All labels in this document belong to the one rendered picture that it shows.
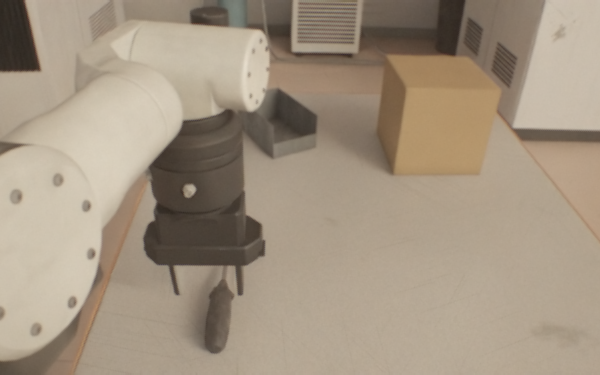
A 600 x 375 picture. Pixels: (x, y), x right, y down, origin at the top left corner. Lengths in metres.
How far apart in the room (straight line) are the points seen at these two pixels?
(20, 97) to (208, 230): 2.43
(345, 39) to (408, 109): 3.42
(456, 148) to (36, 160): 0.86
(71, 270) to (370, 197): 0.74
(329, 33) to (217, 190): 3.88
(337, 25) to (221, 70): 3.90
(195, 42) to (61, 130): 0.16
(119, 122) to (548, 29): 2.93
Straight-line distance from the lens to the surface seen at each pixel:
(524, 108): 3.26
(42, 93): 2.80
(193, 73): 0.39
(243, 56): 0.38
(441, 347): 0.68
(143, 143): 0.31
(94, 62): 0.36
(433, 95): 0.91
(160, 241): 0.50
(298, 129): 1.09
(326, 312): 0.69
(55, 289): 0.21
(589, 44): 3.28
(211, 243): 0.49
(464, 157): 1.00
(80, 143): 0.27
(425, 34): 5.15
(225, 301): 0.66
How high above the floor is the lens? 1.42
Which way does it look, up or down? 34 degrees down
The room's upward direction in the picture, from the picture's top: 2 degrees clockwise
